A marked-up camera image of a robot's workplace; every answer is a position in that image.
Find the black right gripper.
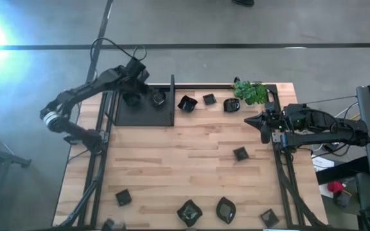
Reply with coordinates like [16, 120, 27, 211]
[244, 101, 287, 144]

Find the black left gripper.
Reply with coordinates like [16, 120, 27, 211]
[119, 57, 151, 101]

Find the black rounded square plate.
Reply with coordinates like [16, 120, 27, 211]
[122, 92, 142, 107]

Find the round black plate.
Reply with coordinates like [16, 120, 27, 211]
[223, 98, 241, 113]

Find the small square black plate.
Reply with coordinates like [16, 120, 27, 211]
[260, 208, 280, 229]
[233, 146, 250, 162]
[114, 189, 133, 207]
[202, 93, 218, 106]

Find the black curled-corner square plate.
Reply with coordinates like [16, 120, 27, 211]
[177, 95, 198, 114]

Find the large wavy-edged black plate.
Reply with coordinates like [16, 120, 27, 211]
[176, 199, 204, 228]

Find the black leaf-shaped plate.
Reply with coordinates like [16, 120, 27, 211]
[216, 196, 237, 225]

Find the black mesh tray rack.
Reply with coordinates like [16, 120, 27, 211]
[113, 74, 176, 127]

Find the black octagonal glossy plate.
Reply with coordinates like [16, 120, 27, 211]
[152, 90, 167, 107]

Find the green plant in white pot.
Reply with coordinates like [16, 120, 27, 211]
[232, 80, 269, 107]

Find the white paper box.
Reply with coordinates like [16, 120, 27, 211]
[312, 154, 335, 173]

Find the white paper sheet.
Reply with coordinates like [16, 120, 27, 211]
[319, 182, 337, 198]

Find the red crumpled cloth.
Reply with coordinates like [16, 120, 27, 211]
[327, 180, 346, 194]

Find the grey crumpled cloth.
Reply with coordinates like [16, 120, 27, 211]
[335, 191, 351, 208]

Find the person's shoe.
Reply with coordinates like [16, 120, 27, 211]
[231, 0, 256, 8]

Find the dark grey office chair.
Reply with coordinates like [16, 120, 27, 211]
[0, 127, 32, 231]

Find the black looped camera cable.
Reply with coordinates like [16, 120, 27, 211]
[89, 37, 148, 83]

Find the black metal rig frame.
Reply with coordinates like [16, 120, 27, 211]
[53, 82, 330, 231]

